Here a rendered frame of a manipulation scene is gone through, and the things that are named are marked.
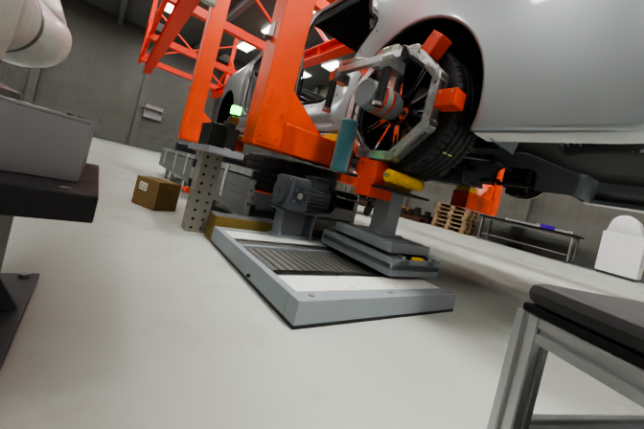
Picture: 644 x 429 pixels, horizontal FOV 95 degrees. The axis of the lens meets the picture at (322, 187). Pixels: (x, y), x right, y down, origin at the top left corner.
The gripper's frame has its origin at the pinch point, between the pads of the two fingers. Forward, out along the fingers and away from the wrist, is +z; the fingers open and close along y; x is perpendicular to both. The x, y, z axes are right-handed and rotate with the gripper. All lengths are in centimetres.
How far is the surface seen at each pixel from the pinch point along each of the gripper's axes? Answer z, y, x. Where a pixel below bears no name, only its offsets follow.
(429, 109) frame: -8, -19, 87
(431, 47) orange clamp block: -35, -26, 85
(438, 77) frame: -21, -18, 86
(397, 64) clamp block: -19, -22, 68
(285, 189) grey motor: 41, -64, 53
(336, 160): 21, -52, 70
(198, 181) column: 50, -89, 16
